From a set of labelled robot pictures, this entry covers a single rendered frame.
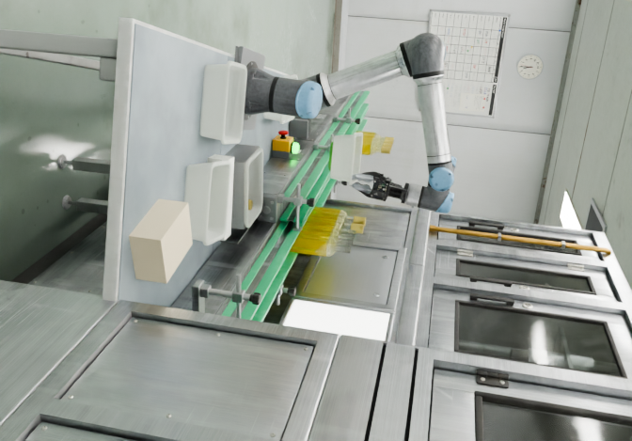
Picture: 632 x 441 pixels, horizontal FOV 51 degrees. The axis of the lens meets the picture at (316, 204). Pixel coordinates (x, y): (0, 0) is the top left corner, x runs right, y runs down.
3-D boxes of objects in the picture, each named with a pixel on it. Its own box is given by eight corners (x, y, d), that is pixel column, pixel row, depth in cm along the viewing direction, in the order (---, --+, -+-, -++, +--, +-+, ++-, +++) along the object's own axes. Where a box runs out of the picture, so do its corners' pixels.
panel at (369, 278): (253, 385, 177) (378, 406, 171) (253, 375, 175) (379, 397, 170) (320, 243, 258) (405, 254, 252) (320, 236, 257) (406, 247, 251)
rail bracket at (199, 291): (171, 327, 166) (257, 341, 162) (168, 269, 159) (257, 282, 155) (179, 318, 170) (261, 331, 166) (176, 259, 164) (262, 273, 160)
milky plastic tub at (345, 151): (329, 130, 215) (355, 133, 214) (339, 130, 237) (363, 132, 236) (324, 182, 218) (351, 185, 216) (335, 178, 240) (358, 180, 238)
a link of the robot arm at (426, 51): (441, 27, 192) (462, 191, 200) (442, 29, 202) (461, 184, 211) (402, 34, 194) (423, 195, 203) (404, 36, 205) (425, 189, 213)
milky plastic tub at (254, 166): (220, 227, 205) (247, 230, 204) (220, 159, 197) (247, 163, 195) (238, 206, 221) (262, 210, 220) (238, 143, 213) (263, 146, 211)
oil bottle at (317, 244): (273, 249, 224) (334, 258, 220) (273, 235, 222) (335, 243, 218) (276, 243, 229) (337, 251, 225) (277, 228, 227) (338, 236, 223)
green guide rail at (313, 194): (279, 221, 227) (302, 224, 225) (279, 218, 226) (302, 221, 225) (355, 103, 385) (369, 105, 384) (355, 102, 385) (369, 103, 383)
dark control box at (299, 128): (288, 137, 283) (307, 139, 282) (288, 118, 280) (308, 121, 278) (292, 132, 290) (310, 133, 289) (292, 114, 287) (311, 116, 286)
